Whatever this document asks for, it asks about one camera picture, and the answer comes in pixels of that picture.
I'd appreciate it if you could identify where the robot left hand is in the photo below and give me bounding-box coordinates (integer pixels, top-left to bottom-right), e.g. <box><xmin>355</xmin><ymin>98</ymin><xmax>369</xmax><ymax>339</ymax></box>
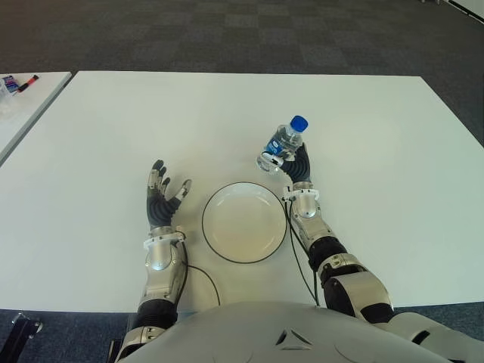
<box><xmin>145</xmin><ymin>159</ymin><xmax>193</xmax><ymax>230</ymax></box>

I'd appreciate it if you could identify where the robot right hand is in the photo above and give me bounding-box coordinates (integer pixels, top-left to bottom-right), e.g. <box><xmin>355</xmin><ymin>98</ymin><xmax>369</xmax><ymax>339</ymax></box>
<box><xmin>260</xmin><ymin>142</ymin><xmax>313</xmax><ymax>187</ymax></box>

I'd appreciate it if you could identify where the clear water bottle blue cap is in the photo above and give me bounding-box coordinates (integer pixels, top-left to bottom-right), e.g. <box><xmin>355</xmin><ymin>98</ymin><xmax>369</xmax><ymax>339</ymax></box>
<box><xmin>255</xmin><ymin>115</ymin><xmax>309</xmax><ymax>175</ymax></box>

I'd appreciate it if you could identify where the white plate black rim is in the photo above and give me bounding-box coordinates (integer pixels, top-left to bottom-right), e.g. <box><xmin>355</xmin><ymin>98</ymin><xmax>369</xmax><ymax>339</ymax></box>
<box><xmin>201</xmin><ymin>181</ymin><xmax>287</xmax><ymax>264</ymax></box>

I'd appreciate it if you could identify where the grey robot torso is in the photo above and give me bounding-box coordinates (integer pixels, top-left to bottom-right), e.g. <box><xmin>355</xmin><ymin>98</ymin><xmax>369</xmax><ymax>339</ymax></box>
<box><xmin>124</xmin><ymin>290</ymin><xmax>484</xmax><ymax>363</ymax></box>

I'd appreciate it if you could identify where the white side table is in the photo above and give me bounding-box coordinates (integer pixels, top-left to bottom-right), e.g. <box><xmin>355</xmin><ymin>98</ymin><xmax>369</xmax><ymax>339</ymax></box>
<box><xmin>0</xmin><ymin>71</ymin><xmax>73</xmax><ymax>167</ymax></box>

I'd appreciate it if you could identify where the red marker pen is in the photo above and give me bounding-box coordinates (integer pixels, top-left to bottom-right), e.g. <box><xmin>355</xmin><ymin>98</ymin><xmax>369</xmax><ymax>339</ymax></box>
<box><xmin>17</xmin><ymin>74</ymin><xmax>41</xmax><ymax>95</ymax></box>

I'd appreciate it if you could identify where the blue printed packet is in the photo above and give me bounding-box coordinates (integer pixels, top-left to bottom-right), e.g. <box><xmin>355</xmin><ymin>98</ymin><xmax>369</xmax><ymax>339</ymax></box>
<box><xmin>2</xmin><ymin>74</ymin><xmax>20</xmax><ymax>94</ymax></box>

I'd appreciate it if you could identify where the white panel with black edge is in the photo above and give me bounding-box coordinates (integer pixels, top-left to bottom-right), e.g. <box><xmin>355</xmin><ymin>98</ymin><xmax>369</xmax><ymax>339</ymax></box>
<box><xmin>448</xmin><ymin>0</ymin><xmax>484</xmax><ymax>18</ymax></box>

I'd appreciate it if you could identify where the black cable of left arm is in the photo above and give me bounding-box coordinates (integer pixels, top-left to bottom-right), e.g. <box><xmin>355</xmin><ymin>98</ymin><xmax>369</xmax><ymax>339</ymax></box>
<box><xmin>177</xmin><ymin>226</ymin><xmax>222</xmax><ymax>307</ymax></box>

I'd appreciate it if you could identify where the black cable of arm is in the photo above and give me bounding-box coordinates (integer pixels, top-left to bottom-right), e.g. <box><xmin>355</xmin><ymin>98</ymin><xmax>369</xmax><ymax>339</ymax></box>
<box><xmin>177</xmin><ymin>226</ymin><xmax>222</xmax><ymax>307</ymax></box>
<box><xmin>283</xmin><ymin>196</ymin><xmax>322</xmax><ymax>306</ymax></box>

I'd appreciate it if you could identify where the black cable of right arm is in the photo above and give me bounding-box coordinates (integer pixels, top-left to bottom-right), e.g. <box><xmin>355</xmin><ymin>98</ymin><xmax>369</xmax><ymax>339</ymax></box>
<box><xmin>283</xmin><ymin>196</ymin><xmax>322</xmax><ymax>306</ymax></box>

